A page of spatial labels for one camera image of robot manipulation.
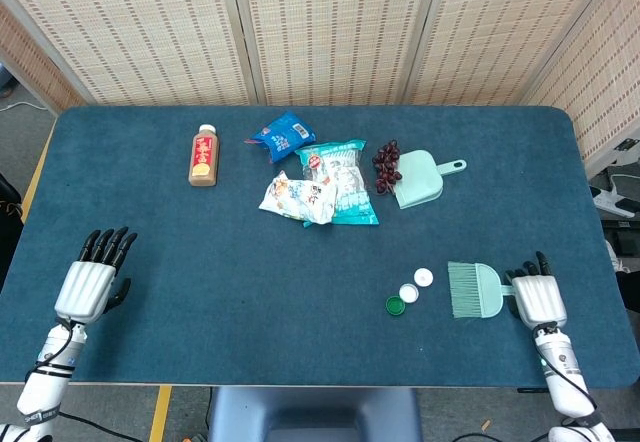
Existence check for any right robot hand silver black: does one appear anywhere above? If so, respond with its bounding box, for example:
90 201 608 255
503 250 569 331

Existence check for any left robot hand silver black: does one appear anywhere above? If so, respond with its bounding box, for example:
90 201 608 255
53 226 139 324

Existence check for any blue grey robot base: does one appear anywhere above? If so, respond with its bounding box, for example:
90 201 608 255
207 386 424 442

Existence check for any brown drink bottle red label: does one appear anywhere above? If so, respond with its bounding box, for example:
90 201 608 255
187 123 221 188

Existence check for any black bag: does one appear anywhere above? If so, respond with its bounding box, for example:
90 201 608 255
0 171 25 291

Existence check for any white power strip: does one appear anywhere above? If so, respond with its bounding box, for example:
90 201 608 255
589 184 640 219

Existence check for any blue table mat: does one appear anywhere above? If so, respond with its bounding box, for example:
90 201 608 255
0 105 634 388

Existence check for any mint green dustpan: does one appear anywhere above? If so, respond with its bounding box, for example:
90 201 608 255
393 149 468 210

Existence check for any bunch of dark red grapes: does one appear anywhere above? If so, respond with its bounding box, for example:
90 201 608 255
371 139 403 196

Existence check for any teal snack bag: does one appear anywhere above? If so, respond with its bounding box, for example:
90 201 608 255
294 138 380 227

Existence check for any woven folding screen panel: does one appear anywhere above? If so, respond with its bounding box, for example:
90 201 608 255
519 0 640 178
403 0 629 107
0 1 86 113
229 0 444 107
0 0 254 107

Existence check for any white snack bag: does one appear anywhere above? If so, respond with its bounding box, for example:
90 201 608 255
258 170 339 229

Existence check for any blue snack bag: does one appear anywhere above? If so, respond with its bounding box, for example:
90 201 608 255
244 111 318 164

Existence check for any white floor cable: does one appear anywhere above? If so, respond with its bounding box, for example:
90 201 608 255
0 100 49 113

